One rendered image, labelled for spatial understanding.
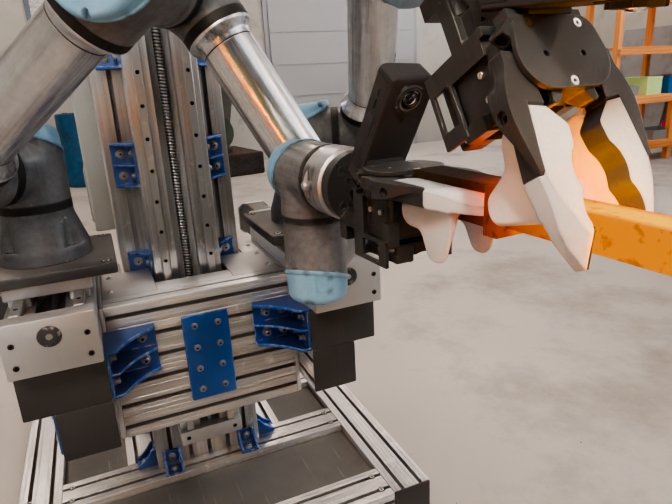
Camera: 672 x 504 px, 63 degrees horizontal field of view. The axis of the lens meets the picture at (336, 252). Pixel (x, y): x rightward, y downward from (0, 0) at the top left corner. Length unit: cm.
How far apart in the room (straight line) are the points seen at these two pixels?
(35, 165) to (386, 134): 66
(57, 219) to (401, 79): 71
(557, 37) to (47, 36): 58
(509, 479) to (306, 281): 120
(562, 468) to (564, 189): 153
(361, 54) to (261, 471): 96
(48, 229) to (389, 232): 69
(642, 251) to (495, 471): 147
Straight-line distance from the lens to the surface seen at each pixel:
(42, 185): 102
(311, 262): 64
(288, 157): 63
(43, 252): 102
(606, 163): 37
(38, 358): 95
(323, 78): 880
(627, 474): 184
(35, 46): 77
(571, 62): 36
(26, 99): 80
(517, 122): 31
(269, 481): 139
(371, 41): 97
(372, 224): 48
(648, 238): 31
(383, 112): 47
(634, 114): 38
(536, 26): 35
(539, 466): 180
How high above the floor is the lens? 109
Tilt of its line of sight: 17 degrees down
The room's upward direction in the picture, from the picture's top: 3 degrees counter-clockwise
